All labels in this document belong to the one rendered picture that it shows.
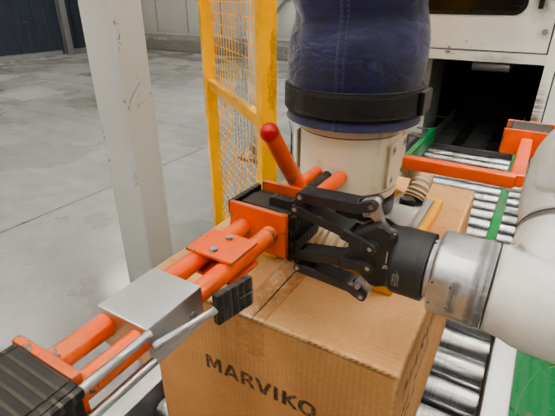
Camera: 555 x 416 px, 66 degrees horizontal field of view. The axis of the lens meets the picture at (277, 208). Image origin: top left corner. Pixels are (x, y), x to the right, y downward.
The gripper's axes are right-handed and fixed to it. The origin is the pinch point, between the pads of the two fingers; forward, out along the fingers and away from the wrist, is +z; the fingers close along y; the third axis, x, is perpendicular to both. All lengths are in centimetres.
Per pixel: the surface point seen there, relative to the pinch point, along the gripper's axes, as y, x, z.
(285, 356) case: 17.1, -4.5, -5.2
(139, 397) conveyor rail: 49, -3, 30
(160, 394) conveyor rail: 52, 2, 29
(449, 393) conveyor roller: 53, 36, -25
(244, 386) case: 26.9, -4.6, 1.7
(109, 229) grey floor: 111, 109, 188
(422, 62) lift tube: -17.3, 25.0, -10.3
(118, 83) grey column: 2, 58, 96
